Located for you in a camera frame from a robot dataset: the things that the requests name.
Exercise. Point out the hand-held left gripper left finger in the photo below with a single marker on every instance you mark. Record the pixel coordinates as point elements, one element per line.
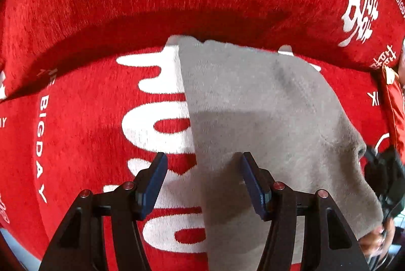
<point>154,184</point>

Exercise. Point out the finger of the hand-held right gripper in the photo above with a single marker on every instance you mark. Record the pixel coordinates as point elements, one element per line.
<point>373,168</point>

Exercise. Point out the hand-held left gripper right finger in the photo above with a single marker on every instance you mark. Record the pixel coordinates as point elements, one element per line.
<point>253,185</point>

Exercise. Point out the grey cloth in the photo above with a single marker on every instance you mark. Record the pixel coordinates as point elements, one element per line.
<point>259,106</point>

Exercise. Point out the person's right hand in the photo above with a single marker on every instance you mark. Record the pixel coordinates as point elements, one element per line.
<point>375,241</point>

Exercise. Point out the red satin cushion gold trim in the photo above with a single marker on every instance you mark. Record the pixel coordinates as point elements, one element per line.
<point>395,106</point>

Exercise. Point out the red blanket with white print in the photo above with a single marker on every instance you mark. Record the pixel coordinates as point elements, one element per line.
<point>95,11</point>

